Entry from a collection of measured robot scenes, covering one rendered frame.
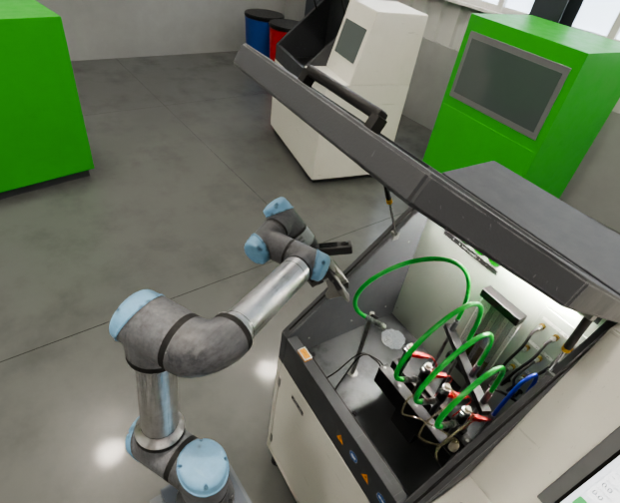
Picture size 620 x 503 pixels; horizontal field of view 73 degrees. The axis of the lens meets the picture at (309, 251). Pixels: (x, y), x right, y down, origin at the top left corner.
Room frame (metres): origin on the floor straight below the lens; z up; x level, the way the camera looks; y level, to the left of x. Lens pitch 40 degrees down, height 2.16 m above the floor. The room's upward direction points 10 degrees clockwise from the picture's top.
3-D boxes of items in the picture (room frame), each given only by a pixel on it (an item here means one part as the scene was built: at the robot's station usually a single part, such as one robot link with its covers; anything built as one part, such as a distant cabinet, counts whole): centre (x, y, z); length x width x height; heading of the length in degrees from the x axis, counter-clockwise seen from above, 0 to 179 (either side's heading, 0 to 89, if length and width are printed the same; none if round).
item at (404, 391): (0.78, -0.44, 0.91); 0.34 x 0.10 x 0.15; 38
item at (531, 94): (3.82, -1.60, 0.81); 1.05 x 0.81 x 1.62; 36
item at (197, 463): (0.43, 0.17, 1.07); 0.13 x 0.12 x 0.14; 67
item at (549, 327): (0.85, -0.72, 1.20); 0.13 x 0.03 x 0.31; 38
